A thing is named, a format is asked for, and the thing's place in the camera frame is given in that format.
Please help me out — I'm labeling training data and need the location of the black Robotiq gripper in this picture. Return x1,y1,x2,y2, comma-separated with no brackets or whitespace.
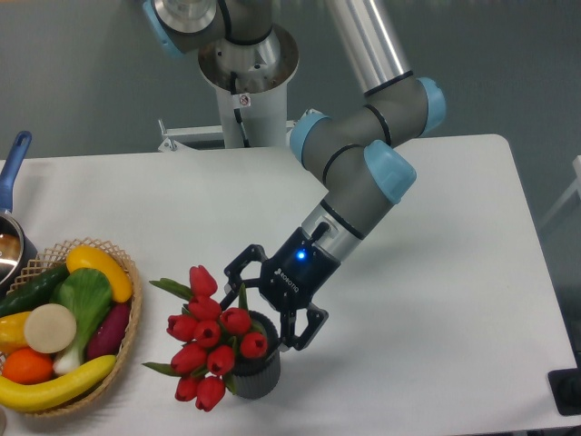
220,225,340,352

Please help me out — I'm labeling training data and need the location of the red tulip bouquet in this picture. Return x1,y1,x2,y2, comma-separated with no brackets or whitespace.
144,265,267,412

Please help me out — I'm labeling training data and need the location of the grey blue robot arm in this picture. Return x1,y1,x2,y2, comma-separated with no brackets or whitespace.
143,1,446,350

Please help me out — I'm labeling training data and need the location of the dark grey ribbed vase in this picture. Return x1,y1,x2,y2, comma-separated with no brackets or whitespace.
232,311,281,400

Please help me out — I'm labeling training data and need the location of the purple sweet potato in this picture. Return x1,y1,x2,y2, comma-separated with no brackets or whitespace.
85,303,131,361

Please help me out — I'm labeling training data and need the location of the green bok choy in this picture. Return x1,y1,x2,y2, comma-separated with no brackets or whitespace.
51,268,113,376

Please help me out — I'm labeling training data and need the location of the woven wicker basket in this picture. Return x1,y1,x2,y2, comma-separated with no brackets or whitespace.
1,238,143,418

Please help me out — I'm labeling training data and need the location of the beige round disc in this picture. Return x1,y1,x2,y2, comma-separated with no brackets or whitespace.
24,303,76,354

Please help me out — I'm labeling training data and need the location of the green cucumber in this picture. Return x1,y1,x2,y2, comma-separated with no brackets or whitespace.
1,263,69,317

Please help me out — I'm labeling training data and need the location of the orange fruit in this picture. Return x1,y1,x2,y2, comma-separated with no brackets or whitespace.
2,348,53,385

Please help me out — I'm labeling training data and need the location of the yellow bell pepper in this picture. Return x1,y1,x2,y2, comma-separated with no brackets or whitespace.
0,312,31,355

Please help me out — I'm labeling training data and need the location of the yellow banana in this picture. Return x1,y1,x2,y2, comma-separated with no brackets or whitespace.
1,355,117,412

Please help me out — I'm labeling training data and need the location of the black device at table edge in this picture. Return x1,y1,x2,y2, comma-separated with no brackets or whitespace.
547,368,580,416

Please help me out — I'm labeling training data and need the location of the white furniture leg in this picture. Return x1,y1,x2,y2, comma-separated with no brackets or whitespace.
540,155,580,233

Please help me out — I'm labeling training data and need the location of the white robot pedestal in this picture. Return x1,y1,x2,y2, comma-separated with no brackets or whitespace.
158,24,299,152

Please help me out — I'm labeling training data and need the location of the black cable on pedestal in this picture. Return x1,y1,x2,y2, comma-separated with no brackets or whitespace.
229,71,251,148

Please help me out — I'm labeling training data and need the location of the blue handled saucepan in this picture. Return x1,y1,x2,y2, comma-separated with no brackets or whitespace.
1,131,37,298

